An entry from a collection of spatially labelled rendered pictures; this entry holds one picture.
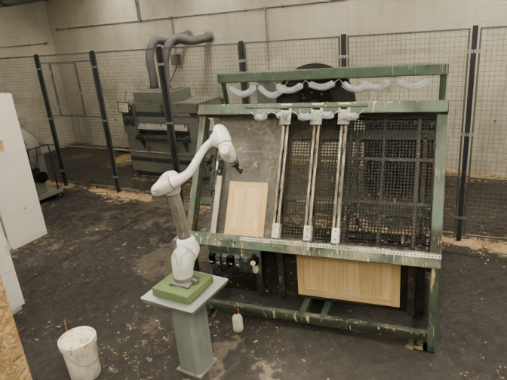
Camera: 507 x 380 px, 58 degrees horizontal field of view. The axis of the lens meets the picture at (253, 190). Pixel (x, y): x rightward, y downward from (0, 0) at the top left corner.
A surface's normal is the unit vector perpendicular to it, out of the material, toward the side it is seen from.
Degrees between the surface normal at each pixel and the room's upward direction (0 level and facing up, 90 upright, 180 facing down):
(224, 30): 90
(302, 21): 90
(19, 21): 90
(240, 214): 60
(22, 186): 90
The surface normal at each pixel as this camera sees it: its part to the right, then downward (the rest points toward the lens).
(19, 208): 0.87, 0.10
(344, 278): -0.35, 0.35
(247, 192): -0.34, -0.17
